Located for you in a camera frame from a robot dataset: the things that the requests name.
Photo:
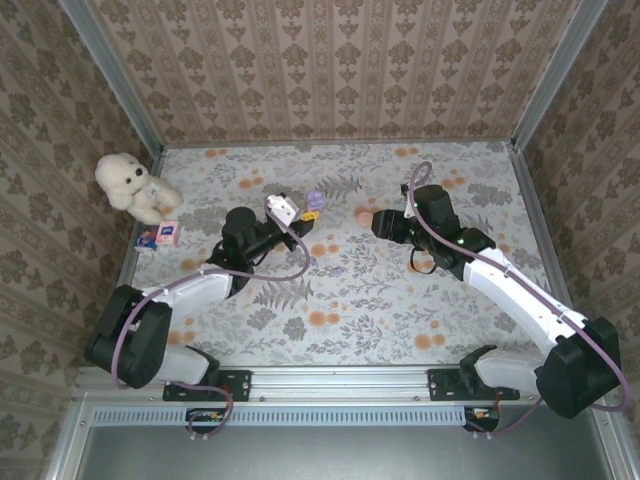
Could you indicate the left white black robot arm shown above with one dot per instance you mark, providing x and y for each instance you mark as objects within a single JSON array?
[{"x": 195, "y": 292}]

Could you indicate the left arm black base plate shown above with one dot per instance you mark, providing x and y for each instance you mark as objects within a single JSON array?
[{"x": 240, "y": 385}]

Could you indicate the grey metal sheet panel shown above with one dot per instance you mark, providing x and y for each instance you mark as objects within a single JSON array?
[{"x": 340, "y": 455}]

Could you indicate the small blue box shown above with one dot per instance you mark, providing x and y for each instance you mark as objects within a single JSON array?
[{"x": 146, "y": 240}]

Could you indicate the aluminium mounting rail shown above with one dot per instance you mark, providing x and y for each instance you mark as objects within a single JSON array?
[{"x": 340, "y": 382}]

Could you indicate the floral patterned table mat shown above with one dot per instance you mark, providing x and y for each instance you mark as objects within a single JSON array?
[{"x": 350, "y": 325}]

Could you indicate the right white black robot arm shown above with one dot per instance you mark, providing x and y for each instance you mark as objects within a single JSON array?
[{"x": 525, "y": 300}]

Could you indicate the purple earbud charging case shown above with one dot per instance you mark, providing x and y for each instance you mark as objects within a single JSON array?
[{"x": 316, "y": 201}]

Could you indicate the small circuit board with connectors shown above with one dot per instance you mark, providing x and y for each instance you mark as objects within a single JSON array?
[
  {"x": 205, "y": 415},
  {"x": 482, "y": 414}
]

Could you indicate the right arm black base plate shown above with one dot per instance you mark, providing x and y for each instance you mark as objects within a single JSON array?
[{"x": 442, "y": 385}]

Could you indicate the small pink tissue box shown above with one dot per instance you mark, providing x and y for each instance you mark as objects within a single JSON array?
[{"x": 167, "y": 234}]

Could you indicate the pink earbud charging case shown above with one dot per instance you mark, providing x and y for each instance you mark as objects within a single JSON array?
[{"x": 365, "y": 218}]

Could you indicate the aluminium corner post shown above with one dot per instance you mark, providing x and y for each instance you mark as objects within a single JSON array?
[
  {"x": 115, "y": 80},
  {"x": 555, "y": 75}
]

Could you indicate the aluminium side rail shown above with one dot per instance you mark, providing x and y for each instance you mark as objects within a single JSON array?
[
  {"x": 131, "y": 257},
  {"x": 545, "y": 240}
]

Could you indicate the white teddy bear plush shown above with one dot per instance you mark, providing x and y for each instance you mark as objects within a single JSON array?
[{"x": 125, "y": 185}]

